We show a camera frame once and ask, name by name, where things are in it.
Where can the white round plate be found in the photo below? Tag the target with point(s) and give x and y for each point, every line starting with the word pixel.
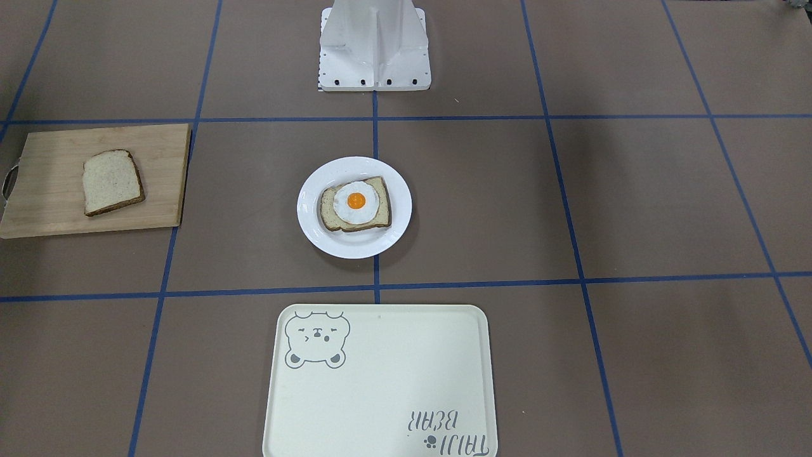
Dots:
pixel 361 244

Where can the bread slice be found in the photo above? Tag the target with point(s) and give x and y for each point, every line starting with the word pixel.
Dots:
pixel 332 223
pixel 111 181

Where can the bread slice under egg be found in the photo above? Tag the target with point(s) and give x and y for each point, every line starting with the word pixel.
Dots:
pixel 332 223

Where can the fried egg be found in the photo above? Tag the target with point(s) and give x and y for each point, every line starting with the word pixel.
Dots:
pixel 356 203

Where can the cream bear serving tray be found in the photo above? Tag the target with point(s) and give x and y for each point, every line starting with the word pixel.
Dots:
pixel 381 380

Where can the wooden cutting board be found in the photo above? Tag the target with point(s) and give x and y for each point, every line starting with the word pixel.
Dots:
pixel 48 196

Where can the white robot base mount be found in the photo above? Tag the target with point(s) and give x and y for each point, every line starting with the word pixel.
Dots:
pixel 373 46

